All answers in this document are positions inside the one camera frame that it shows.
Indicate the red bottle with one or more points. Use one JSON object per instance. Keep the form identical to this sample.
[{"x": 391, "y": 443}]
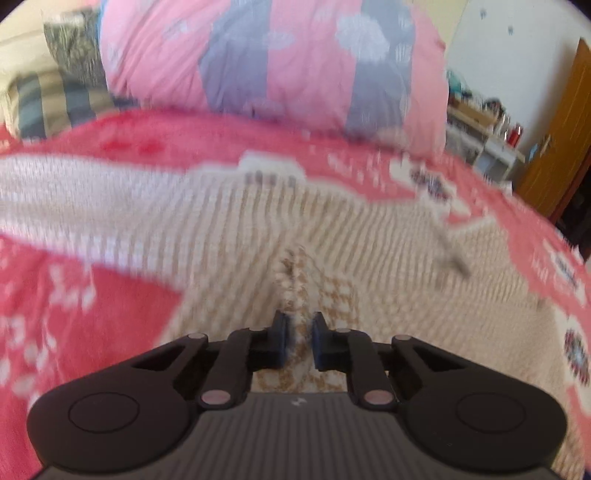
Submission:
[{"x": 515, "y": 134}]

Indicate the plaid pillow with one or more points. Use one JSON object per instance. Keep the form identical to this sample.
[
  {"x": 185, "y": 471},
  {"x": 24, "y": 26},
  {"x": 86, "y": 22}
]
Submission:
[{"x": 51, "y": 104}]

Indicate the white desk shelf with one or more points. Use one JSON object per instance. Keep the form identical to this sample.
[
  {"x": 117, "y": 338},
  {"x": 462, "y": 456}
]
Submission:
[{"x": 496, "y": 152}]

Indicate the grey floral pillow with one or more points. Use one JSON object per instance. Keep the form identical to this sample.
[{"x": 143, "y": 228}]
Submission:
[{"x": 74, "y": 46}]

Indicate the pink and purple quilt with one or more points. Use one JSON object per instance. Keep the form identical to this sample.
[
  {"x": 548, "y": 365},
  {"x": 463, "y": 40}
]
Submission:
[{"x": 277, "y": 60}]

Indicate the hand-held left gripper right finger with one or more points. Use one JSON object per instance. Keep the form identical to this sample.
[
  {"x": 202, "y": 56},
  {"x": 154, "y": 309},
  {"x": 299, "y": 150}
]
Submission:
[{"x": 319, "y": 344}]

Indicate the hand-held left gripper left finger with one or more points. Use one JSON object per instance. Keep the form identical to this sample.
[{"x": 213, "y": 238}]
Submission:
[{"x": 279, "y": 344}]

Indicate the wooden door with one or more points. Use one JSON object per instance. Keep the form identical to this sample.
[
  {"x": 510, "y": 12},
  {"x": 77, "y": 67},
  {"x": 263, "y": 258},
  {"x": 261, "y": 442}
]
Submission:
[{"x": 558, "y": 152}]

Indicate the cream knitted sweater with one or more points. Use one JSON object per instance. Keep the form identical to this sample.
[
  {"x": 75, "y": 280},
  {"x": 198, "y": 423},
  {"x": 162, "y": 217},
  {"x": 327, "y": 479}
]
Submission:
[{"x": 207, "y": 217}]

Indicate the red floral blanket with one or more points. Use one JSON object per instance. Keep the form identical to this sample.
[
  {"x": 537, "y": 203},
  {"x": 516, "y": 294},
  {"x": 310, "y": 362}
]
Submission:
[{"x": 69, "y": 314}]

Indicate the blue hanging tag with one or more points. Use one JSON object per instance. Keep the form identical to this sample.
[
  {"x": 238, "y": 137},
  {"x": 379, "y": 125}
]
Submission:
[{"x": 533, "y": 151}]

